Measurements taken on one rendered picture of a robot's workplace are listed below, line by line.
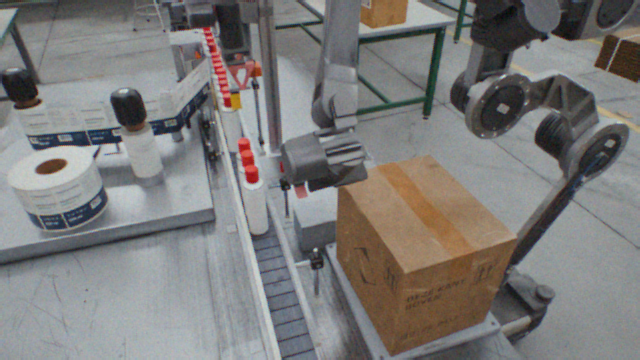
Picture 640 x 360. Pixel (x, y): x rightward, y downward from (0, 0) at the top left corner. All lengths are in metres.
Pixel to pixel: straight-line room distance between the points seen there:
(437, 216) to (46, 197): 0.96
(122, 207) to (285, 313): 0.61
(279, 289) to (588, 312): 1.69
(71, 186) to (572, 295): 2.15
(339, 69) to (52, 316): 0.89
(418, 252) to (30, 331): 0.88
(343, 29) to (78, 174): 0.83
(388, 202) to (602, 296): 1.76
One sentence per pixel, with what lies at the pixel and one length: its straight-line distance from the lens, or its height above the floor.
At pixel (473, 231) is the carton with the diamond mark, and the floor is 1.12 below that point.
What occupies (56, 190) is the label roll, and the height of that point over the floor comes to 1.01.
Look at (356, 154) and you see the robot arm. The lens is 0.66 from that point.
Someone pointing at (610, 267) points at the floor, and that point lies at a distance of 2.67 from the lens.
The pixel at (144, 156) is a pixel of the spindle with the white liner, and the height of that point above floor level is 0.99.
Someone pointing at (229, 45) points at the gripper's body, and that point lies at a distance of 1.13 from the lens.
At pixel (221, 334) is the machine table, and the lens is 1.04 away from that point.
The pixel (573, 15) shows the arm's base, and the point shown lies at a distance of 0.98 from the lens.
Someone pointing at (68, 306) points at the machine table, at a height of 0.83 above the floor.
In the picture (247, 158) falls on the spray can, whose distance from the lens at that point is 1.09.
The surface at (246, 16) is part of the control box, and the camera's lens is 1.36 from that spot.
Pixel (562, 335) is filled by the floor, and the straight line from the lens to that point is 2.26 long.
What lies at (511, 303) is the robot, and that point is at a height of 0.24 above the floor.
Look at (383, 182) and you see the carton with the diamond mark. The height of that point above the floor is 1.12.
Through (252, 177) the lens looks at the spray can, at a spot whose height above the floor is 1.07.
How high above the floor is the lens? 1.69
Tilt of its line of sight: 38 degrees down
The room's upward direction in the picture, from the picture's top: straight up
